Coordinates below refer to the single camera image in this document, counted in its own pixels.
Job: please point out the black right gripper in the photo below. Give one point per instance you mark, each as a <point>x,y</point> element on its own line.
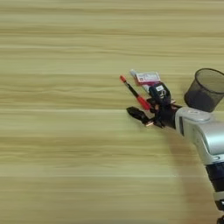
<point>166,115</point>

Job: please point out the red marker pen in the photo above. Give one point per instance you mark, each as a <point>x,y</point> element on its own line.
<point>135,93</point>

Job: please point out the small red white box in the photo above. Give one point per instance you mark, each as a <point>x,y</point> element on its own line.
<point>148,78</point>

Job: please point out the black mesh pen cup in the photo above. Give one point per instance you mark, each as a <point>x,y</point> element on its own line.
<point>204,92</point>

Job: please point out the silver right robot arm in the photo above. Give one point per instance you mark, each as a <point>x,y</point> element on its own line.
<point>201,137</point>

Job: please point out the black box with white label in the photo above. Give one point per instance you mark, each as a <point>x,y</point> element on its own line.
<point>159,92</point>

